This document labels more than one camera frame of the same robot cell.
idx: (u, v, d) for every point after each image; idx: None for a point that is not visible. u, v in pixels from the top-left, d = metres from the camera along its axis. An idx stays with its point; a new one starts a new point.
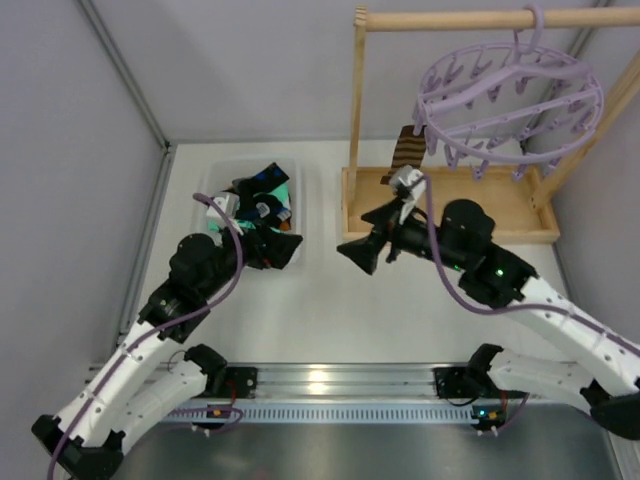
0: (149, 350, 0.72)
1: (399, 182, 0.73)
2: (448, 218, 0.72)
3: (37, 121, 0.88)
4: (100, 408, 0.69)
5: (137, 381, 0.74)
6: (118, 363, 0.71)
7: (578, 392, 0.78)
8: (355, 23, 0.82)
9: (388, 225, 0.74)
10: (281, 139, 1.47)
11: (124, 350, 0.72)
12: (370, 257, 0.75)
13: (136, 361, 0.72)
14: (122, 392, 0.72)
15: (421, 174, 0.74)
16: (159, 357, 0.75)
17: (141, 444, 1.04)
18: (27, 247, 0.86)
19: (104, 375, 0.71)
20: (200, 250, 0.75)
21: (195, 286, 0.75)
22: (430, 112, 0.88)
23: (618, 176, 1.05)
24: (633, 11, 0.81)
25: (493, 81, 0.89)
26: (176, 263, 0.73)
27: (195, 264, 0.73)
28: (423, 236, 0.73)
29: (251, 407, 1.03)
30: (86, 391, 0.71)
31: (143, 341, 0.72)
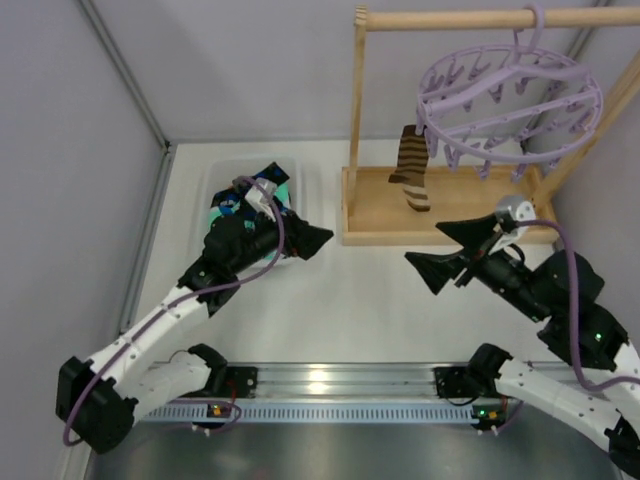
0: (187, 310, 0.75)
1: (507, 212, 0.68)
2: (553, 274, 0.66)
3: (38, 122, 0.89)
4: (135, 355, 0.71)
5: (168, 340, 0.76)
6: (158, 316, 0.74)
7: (602, 431, 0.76)
8: (356, 23, 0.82)
9: (478, 253, 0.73)
10: (281, 139, 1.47)
11: (164, 306, 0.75)
12: (441, 276, 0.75)
13: (174, 318, 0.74)
14: (154, 345, 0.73)
15: (530, 207, 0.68)
16: (192, 320, 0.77)
17: (142, 444, 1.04)
18: (26, 246, 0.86)
19: (143, 325, 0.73)
20: (232, 230, 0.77)
21: (226, 264, 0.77)
22: (430, 112, 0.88)
23: (618, 176, 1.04)
24: (633, 11, 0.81)
25: (492, 82, 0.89)
26: (210, 241, 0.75)
27: (228, 242, 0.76)
28: (508, 272, 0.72)
29: (250, 406, 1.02)
30: (121, 338, 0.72)
31: (182, 300, 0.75)
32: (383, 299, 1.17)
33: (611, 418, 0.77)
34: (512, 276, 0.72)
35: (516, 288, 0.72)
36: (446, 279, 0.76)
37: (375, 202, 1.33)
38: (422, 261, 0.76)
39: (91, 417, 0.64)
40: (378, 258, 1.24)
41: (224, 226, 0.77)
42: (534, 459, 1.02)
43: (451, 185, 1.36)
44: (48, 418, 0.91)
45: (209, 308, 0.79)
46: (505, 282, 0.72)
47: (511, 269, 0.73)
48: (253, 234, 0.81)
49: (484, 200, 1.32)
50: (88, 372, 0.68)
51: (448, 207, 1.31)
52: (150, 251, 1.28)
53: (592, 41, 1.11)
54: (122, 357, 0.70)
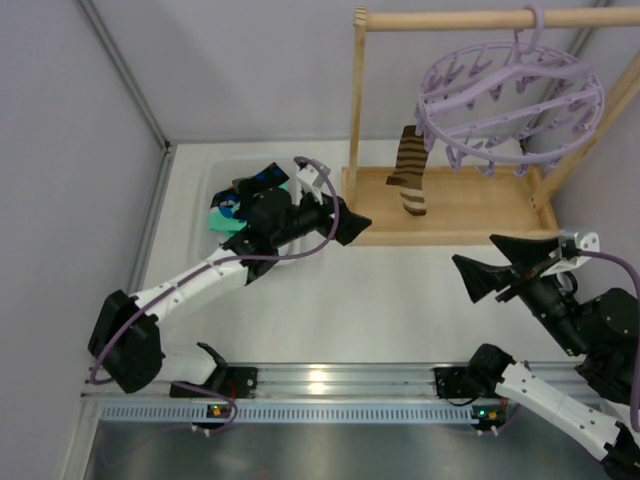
0: (231, 271, 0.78)
1: (572, 239, 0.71)
2: (606, 317, 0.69)
3: (38, 122, 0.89)
4: (178, 300, 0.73)
5: (206, 296, 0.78)
6: (202, 269, 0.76)
7: (602, 446, 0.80)
8: (355, 23, 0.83)
9: (529, 272, 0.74)
10: (281, 139, 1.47)
11: (210, 262, 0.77)
12: (482, 284, 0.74)
13: (217, 275, 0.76)
14: (196, 295, 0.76)
15: (595, 241, 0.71)
16: (232, 282, 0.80)
17: (142, 444, 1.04)
18: (26, 247, 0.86)
19: (189, 274, 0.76)
20: (280, 203, 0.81)
21: (269, 236, 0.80)
22: (430, 112, 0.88)
23: (619, 176, 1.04)
24: (633, 11, 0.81)
25: (493, 81, 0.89)
26: (256, 212, 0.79)
27: (273, 214, 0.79)
28: (554, 299, 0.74)
29: (249, 406, 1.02)
30: (167, 282, 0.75)
31: (227, 260, 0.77)
32: (383, 300, 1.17)
33: (611, 432, 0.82)
34: (558, 303, 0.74)
35: (560, 317, 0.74)
36: (488, 288, 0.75)
37: (376, 202, 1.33)
38: (471, 270, 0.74)
39: (123, 355, 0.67)
40: (378, 259, 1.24)
41: (273, 198, 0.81)
42: (534, 460, 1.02)
43: (451, 185, 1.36)
44: (48, 418, 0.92)
45: (248, 276, 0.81)
46: (549, 307, 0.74)
47: (557, 296, 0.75)
48: (298, 210, 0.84)
49: (485, 200, 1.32)
50: (132, 307, 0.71)
51: (448, 207, 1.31)
52: (150, 251, 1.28)
53: (592, 41, 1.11)
54: (166, 298, 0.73)
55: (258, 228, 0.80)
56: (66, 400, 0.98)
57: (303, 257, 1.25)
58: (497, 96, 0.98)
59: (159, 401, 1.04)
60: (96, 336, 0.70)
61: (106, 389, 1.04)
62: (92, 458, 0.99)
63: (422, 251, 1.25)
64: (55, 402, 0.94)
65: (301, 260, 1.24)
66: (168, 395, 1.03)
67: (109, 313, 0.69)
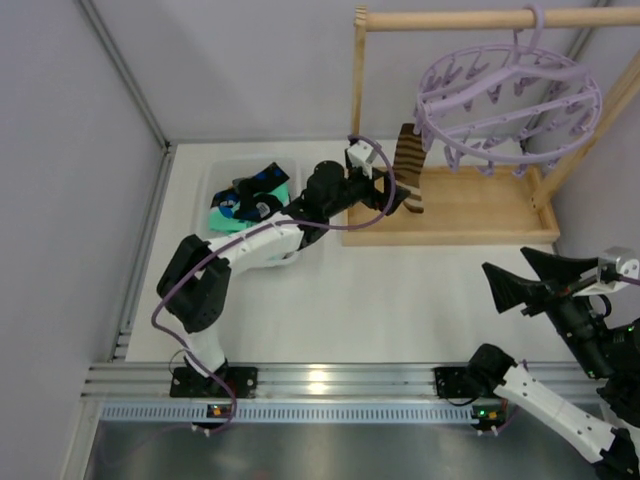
0: (290, 230, 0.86)
1: (613, 264, 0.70)
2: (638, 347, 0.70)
3: (38, 121, 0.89)
4: (245, 249, 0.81)
5: (266, 252, 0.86)
6: (265, 228, 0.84)
7: (597, 452, 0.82)
8: (356, 23, 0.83)
9: (562, 290, 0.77)
10: (281, 139, 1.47)
11: (272, 223, 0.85)
12: (511, 297, 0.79)
13: (278, 234, 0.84)
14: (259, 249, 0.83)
15: (635, 268, 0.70)
16: (288, 243, 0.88)
17: (141, 445, 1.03)
18: (26, 247, 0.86)
19: (255, 229, 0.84)
20: (333, 176, 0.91)
21: (321, 206, 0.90)
22: (429, 112, 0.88)
23: (618, 177, 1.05)
24: (633, 11, 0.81)
25: (493, 82, 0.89)
26: (314, 185, 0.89)
27: (328, 187, 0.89)
28: (584, 320, 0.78)
29: (247, 407, 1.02)
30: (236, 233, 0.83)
31: (288, 223, 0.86)
32: (384, 300, 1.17)
33: (606, 437, 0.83)
34: (586, 326, 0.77)
35: (585, 339, 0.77)
36: (518, 301, 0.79)
37: None
38: (500, 278, 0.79)
39: (190, 298, 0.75)
40: (378, 259, 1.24)
41: (325, 173, 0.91)
42: (534, 460, 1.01)
43: (451, 185, 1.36)
44: (49, 417, 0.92)
45: (301, 242, 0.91)
46: (575, 329, 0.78)
47: (587, 317, 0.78)
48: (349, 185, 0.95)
49: (484, 200, 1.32)
50: (205, 250, 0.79)
51: (448, 207, 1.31)
52: (151, 251, 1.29)
53: (592, 41, 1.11)
54: (234, 247, 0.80)
55: (313, 200, 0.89)
56: (66, 400, 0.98)
57: (304, 257, 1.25)
58: (495, 98, 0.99)
59: (159, 401, 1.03)
60: (168, 273, 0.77)
61: (106, 389, 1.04)
62: (92, 458, 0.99)
63: (422, 251, 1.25)
64: (55, 402, 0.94)
65: (301, 260, 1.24)
66: (168, 395, 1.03)
67: (185, 252, 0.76)
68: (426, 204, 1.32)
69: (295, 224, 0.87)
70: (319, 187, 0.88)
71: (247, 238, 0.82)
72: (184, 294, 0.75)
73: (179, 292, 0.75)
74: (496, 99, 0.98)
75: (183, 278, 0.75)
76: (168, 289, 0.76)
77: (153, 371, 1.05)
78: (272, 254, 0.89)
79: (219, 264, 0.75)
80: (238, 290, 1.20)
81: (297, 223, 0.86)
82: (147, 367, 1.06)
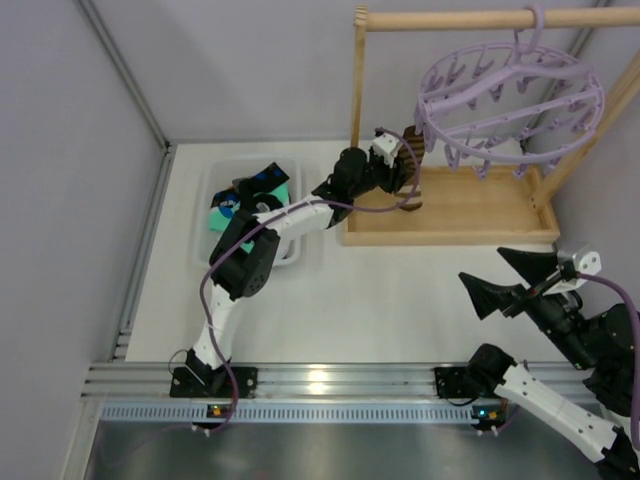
0: (323, 208, 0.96)
1: (570, 260, 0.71)
2: (612, 333, 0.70)
3: (37, 122, 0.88)
4: (288, 223, 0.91)
5: (298, 227, 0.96)
6: (302, 205, 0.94)
7: (598, 450, 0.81)
8: (356, 23, 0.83)
9: (530, 293, 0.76)
10: (281, 139, 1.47)
11: (306, 201, 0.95)
12: (486, 302, 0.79)
13: (313, 211, 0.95)
14: (297, 224, 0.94)
15: (595, 260, 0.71)
16: (318, 222, 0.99)
17: (141, 445, 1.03)
18: (26, 247, 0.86)
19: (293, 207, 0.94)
20: (358, 162, 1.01)
21: (347, 189, 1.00)
22: (430, 112, 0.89)
23: (619, 176, 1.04)
24: (634, 11, 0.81)
25: (494, 82, 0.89)
26: (341, 168, 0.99)
27: (355, 170, 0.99)
28: (559, 315, 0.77)
29: (248, 407, 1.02)
30: (277, 210, 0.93)
31: (319, 203, 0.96)
32: (384, 300, 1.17)
33: (608, 436, 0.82)
34: (564, 320, 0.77)
35: (566, 333, 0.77)
36: (494, 306, 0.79)
37: (375, 201, 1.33)
38: (475, 286, 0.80)
39: (238, 265, 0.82)
40: (378, 258, 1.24)
41: (353, 157, 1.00)
42: (534, 460, 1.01)
43: (451, 185, 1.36)
44: (48, 417, 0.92)
45: (329, 221, 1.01)
46: (555, 324, 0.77)
47: (563, 311, 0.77)
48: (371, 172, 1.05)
49: (484, 201, 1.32)
50: (254, 223, 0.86)
51: (448, 207, 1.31)
52: (150, 251, 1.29)
53: (592, 41, 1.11)
54: (278, 222, 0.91)
55: (339, 183, 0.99)
56: (66, 400, 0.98)
57: (304, 257, 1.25)
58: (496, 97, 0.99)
59: (158, 401, 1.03)
60: (220, 243, 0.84)
61: (106, 389, 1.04)
62: (92, 457, 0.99)
63: (422, 250, 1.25)
64: (54, 402, 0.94)
65: (301, 260, 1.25)
66: (168, 395, 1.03)
67: (237, 223, 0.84)
68: (426, 204, 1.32)
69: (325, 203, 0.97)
70: (344, 169, 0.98)
71: (288, 214, 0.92)
72: (233, 262, 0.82)
73: (228, 260, 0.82)
74: (498, 97, 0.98)
75: (233, 248, 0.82)
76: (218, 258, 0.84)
77: (153, 371, 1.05)
78: (303, 231, 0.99)
79: (269, 234, 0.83)
80: None
81: (328, 203, 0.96)
82: (147, 367, 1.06)
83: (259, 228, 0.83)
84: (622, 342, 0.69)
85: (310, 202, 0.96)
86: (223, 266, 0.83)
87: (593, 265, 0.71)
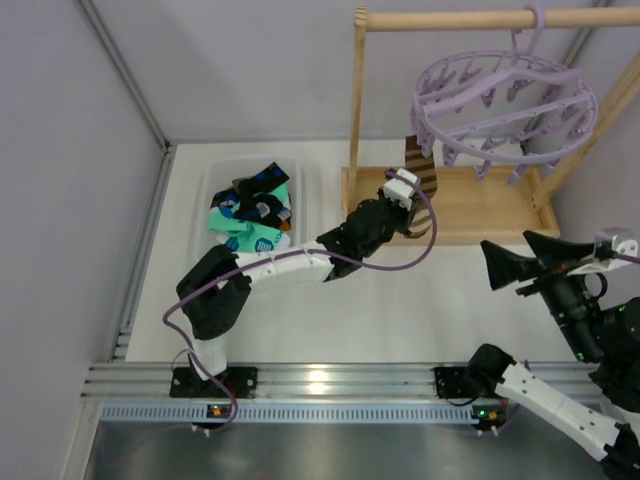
0: (322, 260, 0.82)
1: (609, 242, 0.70)
2: (628, 325, 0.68)
3: (37, 122, 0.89)
4: (271, 271, 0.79)
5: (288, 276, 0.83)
6: (294, 253, 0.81)
7: (601, 447, 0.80)
8: (355, 23, 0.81)
9: (555, 268, 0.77)
10: (281, 139, 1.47)
11: (304, 249, 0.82)
12: (505, 273, 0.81)
13: (307, 262, 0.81)
14: (286, 273, 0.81)
15: (634, 250, 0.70)
16: (315, 274, 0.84)
17: (142, 444, 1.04)
18: (27, 248, 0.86)
19: (284, 253, 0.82)
20: (376, 216, 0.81)
21: (358, 244, 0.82)
22: (429, 113, 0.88)
23: (620, 177, 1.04)
24: (634, 11, 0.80)
25: (491, 83, 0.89)
26: (354, 221, 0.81)
27: (369, 227, 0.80)
28: (574, 301, 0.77)
29: (248, 406, 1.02)
30: (265, 252, 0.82)
31: (319, 252, 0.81)
32: (384, 299, 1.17)
33: (610, 433, 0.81)
34: (579, 306, 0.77)
35: (577, 319, 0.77)
36: (514, 277, 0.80)
37: None
38: (494, 254, 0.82)
39: (203, 304, 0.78)
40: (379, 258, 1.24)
41: (371, 211, 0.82)
42: (533, 459, 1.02)
43: (451, 185, 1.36)
44: (48, 418, 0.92)
45: (328, 274, 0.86)
46: (568, 309, 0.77)
47: (579, 298, 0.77)
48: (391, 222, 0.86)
49: (484, 200, 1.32)
50: (231, 263, 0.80)
51: (449, 207, 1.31)
52: (150, 251, 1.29)
53: (592, 42, 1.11)
54: (259, 267, 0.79)
55: (351, 236, 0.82)
56: (66, 400, 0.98)
57: None
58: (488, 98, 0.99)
59: (158, 401, 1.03)
60: (190, 277, 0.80)
61: (105, 389, 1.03)
62: (92, 458, 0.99)
63: (422, 251, 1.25)
64: (55, 403, 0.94)
65: None
66: (168, 395, 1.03)
67: (213, 259, 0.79)
68: None
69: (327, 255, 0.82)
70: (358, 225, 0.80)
71: (275, 261, 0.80)
72: (199, 301, 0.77)
73: (195, 299, 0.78)
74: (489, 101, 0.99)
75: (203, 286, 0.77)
76: (187, 292, 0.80)
77: (153, 371, 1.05)
78: (297, 279, 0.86)
79: (240, 281, 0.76)
80: None
81: (330, 256, 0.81)
82: (147, 367, 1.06)
83: (233, 272, 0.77)
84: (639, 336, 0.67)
85: (305, 250, 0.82)
86: (192, 303, 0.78)
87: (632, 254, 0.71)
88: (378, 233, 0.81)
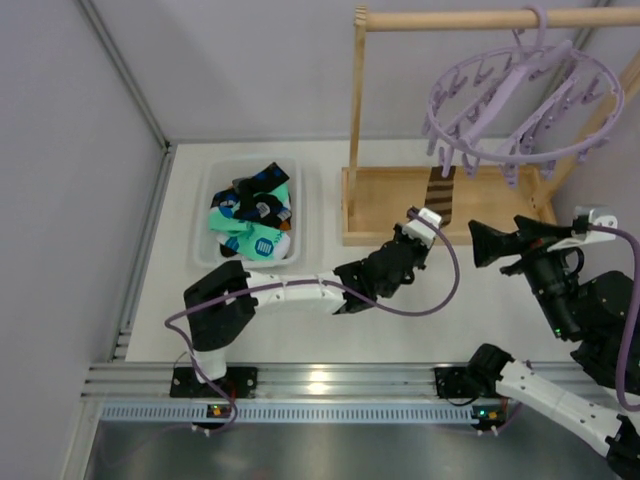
0: (333, 291, 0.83)
1: (586, 215, 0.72)
2: (600, 297, 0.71)
3: (37, 122, 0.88)
4: (279, 295, 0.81)
5: (298, 303, 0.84)
6: (309, 283, 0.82)
7: (603, 440, 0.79)
8: (355, 23, 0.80)
9: (536, 243, 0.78)
10: (280, 139, 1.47)
11: (318, 279, 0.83)
12: (488, 251, 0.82)
13: (319, 293, 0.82)
14: (294, 300, 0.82)
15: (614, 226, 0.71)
16: (327, 305, 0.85)
17: (144, 444, 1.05)
18: (29, 249, 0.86)
19: (298, 280, 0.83)
20: (400, 260, 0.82)
21: (376, 284, 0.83)
22: (469, 140, 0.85)
23: (620, 177, 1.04)
24: (635, 11, 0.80)
25: (508, 92, 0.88)
26: (377, 262, 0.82)
27: (390, 269, 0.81)
28: (555, 277, 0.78)
29: (248, 406, 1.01)
30: (278, 277, 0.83)
31: (333, 283, 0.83)
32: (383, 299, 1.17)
33: (612, 425, 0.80)
34: (557, 282, 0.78)
35: (556, 294, 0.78)
36: (497, 253, 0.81)
37: (375, 201, 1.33)
38: (479, 232, 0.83)
39: (207, 315, 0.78)
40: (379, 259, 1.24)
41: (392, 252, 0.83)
42: (533, 459, 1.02)
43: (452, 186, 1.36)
44: (48, 419, 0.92)
45: (339, 308, 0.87)
46: (547, 285, 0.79)
47: (560, 275, 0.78)
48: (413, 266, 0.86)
49: (484, 201, 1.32)
50: (242, 281, 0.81)
51: None
52: (151, 251, 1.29)
53: (593, 41, 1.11)
54: (270, 290, 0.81)
55: (370, 275, 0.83)
56: (66, 400, 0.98)
57: (303, 257, 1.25)
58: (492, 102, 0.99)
59: (158, 401, 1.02)
60: (198, 284, 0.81)
61: (106, 389, 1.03)
62: (92, 458, 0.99)
63: None
64: (54, 403, 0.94)
65: (301, 260, 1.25)
66: (167, 395, 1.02)
67: (223, 273, 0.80)
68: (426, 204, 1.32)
69: (340, 288, 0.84)
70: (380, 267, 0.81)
71: (286, 285, 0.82)
72: (203, 312, 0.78)
73: (199, 310, 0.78)
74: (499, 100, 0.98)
75: (210, 299, 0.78)
76: (193, 300, 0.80)
77: (153, 371, 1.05)
78: (311, 308, 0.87)
79: (246, 303, 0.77)
80: None
81: (343, 290, 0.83)
82: (147, 367, 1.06)
83: (241, 293, 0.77)
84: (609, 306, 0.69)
85: (317, 278, 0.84)
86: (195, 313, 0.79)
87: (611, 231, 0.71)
88: (398, 277, 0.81)
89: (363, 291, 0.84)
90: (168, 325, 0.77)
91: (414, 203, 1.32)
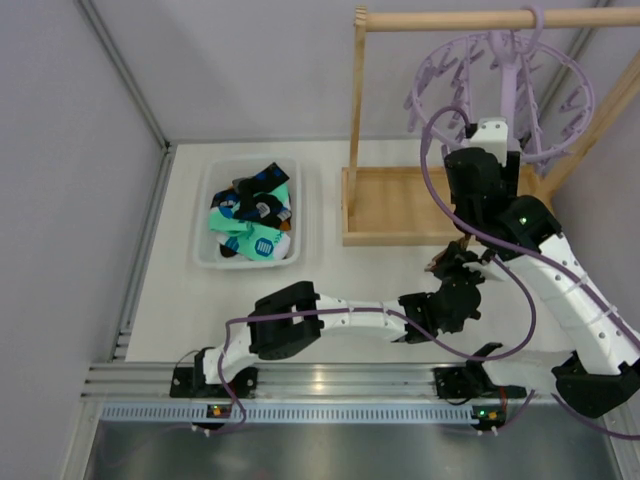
0: (394, 320, 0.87)
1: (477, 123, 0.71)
2: (446, 159, 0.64)
3: (35, 123, 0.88)
4: (345, 320, 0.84)
5: (362, 329, 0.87)
6: (374, 310, 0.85)
7: (549, 370, 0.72)
8: (355, 23, 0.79)
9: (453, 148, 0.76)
10: (280, 140, 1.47)
11: (383, 309, 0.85)
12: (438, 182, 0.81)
13: (383, 322, 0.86)
14: (354, 326, 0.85)
15: (498, 126, 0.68)
16: (386, 333, 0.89)
17: (143, 444, 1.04)
18: (29, 248, 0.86)
19: (364, 306, 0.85)
20: (467, 301, 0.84)
21: (440, 321, 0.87)
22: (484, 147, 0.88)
23: (621, 176, 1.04)
24: (633, 11, 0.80)
25: (510, 91, 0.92)
26: (442, 298, 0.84)
27: (455, 309, 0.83)
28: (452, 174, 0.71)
29: (255, 407, 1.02)
30: (344, 300, 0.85)
31: (396, 315, 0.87)
32: (383, 299, 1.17)
33: (562, 354, 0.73)
34: None
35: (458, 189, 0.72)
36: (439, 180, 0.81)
37: (375, 201, 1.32)
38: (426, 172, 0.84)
39: (278, 328, 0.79)
40: (379, 259, 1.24)
41: (460, 296, 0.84)
42: (534, 459, 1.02)
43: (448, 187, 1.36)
44: (48, 418, 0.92)
45: (398, 337, 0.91)
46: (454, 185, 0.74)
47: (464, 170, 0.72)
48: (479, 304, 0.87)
49: None
50: (312, 301, 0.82)
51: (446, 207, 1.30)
52: (151, 251, 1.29)
53: (592, 42, 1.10)
54: (336, 315, 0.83)
55: (434, 310, 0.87)
56: (66, 400, 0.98)
57: (303, 256, 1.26)
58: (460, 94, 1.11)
59: (158, 401, 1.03)
60: (271, 296, 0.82)
61: (106, 389, 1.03)
62: (92, 458, 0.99)
63: (422, 251, 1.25)
64: (53, 403, 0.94)
65: (301, 260, 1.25)
66: (168, 395, 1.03)
67: (297, 292, 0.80)
68: (427, 204, 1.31)
69: (402, 320, 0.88)
70: (445, 305, 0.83)
71: (352, 311, 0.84)
72: (274, 326, 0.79)
73: (271, 321, 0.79)
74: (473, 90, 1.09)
75: (281, 313, 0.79)
76: (265, 311, 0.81)
77: (153, 371, 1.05)
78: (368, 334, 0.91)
79: (316, 325, 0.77)
80: (238, 290, 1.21)
81: (403, 320, 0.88)
82: (147, 368, 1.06)
83: (309, 314, 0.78)
84: (453, 161, 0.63)
85: (380, 306, 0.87)
86: (262, 321, 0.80)
87: (499, 132, 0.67)
88: (460, 315, 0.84)
89: (424, 324, 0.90)
90: (229, 322, 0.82)
91: (414, 202, 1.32)
